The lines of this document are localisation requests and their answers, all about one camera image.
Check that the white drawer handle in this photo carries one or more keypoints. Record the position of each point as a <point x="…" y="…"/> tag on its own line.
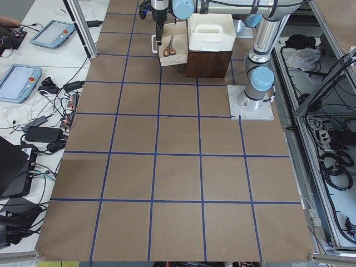
<point x="154" y="44"/>

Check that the black laptop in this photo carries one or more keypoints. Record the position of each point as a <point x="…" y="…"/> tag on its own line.
<point x="17" y="163"/>

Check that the aluminium frame post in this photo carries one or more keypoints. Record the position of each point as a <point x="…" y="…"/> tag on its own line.
<point x="76" y="14"/>

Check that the dark brown wooden cabinet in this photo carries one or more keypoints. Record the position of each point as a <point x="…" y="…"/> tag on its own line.
<point x="202" y="64"/>

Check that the blue teach pendant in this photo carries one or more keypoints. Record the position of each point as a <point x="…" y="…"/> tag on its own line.
<point x="53" y="34"/>
<point x="18" y="82"/>

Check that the large black power brick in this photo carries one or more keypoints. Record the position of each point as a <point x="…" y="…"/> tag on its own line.
<point x="43" y="134"/>

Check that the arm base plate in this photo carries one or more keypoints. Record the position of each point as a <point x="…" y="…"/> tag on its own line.
<point x="243" y="108"/>
<point x="242" y="31"/>

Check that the near blue teach pendant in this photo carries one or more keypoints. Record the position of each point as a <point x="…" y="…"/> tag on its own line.
<point x="18" y="82"/>

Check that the light wooden drawer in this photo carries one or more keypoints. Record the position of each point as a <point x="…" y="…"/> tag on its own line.
<point x="179" y="43"/>

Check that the white crumpled cloth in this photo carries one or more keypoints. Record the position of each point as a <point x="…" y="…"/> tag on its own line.
<point x="304" y="59"/>

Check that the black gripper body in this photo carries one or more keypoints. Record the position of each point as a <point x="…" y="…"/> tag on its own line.
<point x="159" y="15"/>

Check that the grey orange scissors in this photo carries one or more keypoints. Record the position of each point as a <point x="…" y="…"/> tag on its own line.
<point x="169" y="50"/>

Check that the black power adapter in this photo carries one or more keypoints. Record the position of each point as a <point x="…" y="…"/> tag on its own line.
<point x="94" y="23"/>

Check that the white plastic tray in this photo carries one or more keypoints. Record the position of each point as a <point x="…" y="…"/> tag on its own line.
<point x="211" y="32"/>

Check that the far blue teach pendant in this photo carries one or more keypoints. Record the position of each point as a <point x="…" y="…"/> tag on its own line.
<point x="53" y="34"/>

